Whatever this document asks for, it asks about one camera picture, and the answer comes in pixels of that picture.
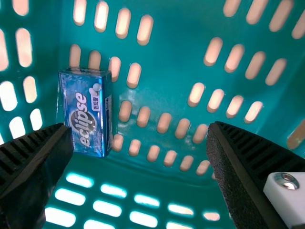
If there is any teal shopping basket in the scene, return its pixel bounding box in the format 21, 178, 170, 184
0, 0, 305, 229

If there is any blue rectangular box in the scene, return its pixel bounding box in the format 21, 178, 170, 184
58, 67, 113, 158

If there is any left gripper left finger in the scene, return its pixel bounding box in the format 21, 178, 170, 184
0, 122, 73, 229

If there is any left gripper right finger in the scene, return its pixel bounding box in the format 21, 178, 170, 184
205, 121, 305, 229

